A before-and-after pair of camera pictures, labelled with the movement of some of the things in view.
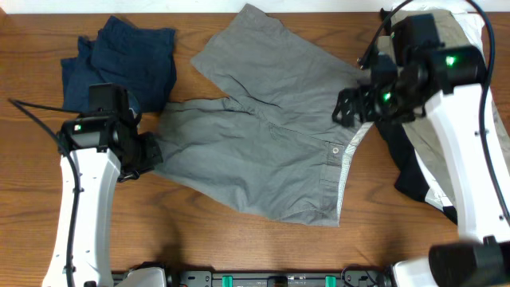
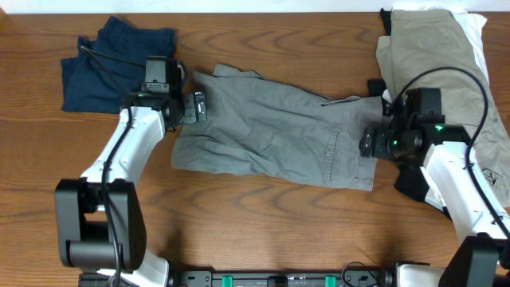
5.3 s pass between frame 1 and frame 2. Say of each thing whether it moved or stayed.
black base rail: stayed
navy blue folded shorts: stayed
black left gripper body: moved
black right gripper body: moved
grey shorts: moved
